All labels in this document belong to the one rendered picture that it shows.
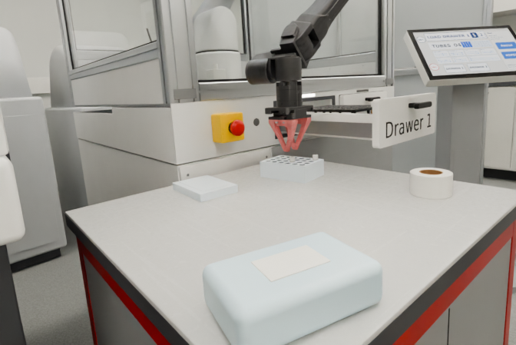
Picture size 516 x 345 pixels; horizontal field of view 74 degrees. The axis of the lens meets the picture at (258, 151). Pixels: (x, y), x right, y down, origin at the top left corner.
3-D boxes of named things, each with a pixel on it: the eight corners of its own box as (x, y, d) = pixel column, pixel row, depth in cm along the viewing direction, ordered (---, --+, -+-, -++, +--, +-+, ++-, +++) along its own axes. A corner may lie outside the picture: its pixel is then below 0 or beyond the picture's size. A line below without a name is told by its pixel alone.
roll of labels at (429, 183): (461, 197, 59) (461, 175, 59) (421, 200, 59) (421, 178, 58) (438, 186, 66) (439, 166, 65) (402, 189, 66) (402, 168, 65)
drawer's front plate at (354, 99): (386, 118, 139) (387, 91, 137) (343, 126, 120) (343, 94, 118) (382, 118, 140) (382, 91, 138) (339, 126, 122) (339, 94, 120)
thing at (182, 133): (394, 120, 146) (394, 85, 143) (176, 164, 82) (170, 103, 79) (252, 116, 218) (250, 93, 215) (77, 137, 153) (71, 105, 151)
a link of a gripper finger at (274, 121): (268, 152, 77) (266, 110, 76) (287, 147, 83) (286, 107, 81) (293, 154, 73) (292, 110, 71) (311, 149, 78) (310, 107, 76)
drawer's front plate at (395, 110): (434, 132, 95) (436, 92, 93) (378, 149, 76) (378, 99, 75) (428, 132, 96) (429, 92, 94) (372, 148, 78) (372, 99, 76)
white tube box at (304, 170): (324, 174, 80) (323, 158, 79) (305, 184, 74) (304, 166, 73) (281, 169, 88) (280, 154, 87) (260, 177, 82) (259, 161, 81)
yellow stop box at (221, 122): (246, 140, 88) (244, 111, 87) (223, 144, 84) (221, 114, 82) (234, 138, 92) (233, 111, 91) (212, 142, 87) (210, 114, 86)
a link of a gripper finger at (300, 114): (269, 151, 78) (268, 110, 76) (289, 147, 83) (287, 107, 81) (295, 154, 73) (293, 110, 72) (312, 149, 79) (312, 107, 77)
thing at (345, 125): (425, 127, 95) (426, 105, 94) (375, 140, 79) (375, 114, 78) (314, 122, 125) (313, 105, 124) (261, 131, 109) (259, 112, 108)
